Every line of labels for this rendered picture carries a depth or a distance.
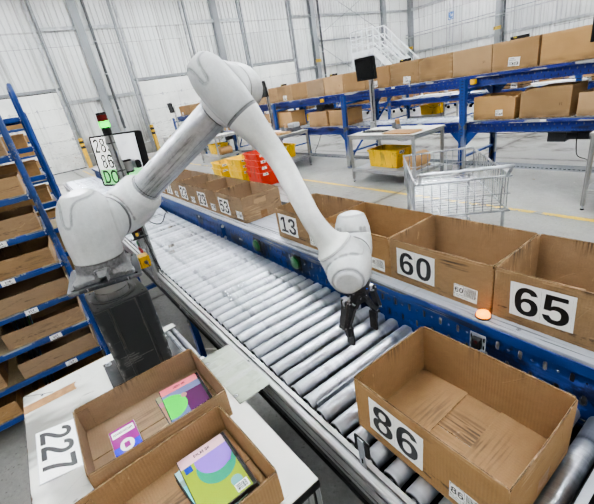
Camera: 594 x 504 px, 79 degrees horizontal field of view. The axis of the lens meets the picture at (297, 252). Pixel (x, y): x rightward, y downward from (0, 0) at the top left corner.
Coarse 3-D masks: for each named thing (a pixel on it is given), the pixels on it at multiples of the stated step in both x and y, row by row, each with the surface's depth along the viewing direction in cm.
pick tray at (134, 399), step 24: (168, 360) 123; (192, 360) 129; (120, 384) 116; (144, 384) 120; (168, 384) 126; (216, 384) 113; (96, 408) 112; (120, 408) 117; (144, 408) 117; (96, 432) 111; (144, 432) 108; (168, 432) 98; (96, 456) 103; (120, 456) 91; (96, 480) 89
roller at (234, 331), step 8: (312, 288) 172; (320, 288) 173; (296, 296) 167; (304, 296) 169; (280, 304) 163; (288, 304) 164; (264, 312) 159; (272, 312) 160; (248, 320) 155; (256, 320) 156; (232, 328) 152; (240, 328) 152; (248, 328) 153
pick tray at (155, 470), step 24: (216, 408) 101; (192, 432) 98; (216, 432) 103; (240, 432) 93; (144, 456) 90; (168, 456) 94; (264, 456) 84; (120, 480) 87; (144, 480) 91; (168, 480) 93; (264, 480) 89
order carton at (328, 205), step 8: (320, 200) 208; (328, 200) 202; (336, 200) 197; (344, 200) 192; (352, 200) 187; (280, 208) 198; (288, 208) 201; (320, 208) 211; (328, 208) 205; (336, 208) 200; (344, 208) 194; (296, 216) 181; (328, 216) 208; (280, 232) 200; (304, 232) 181; (296, 240) 190; (304, 240) 183
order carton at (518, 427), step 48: (432, 336) 105; (384, 384) 102; (432, 384) 107; (480, 384) 97; (528, 384) 86; (432, 432) 94; (480, 432) 91; (528, 432) 89; (432, 480) 81; (480, 480) 68; (528, 480) 68
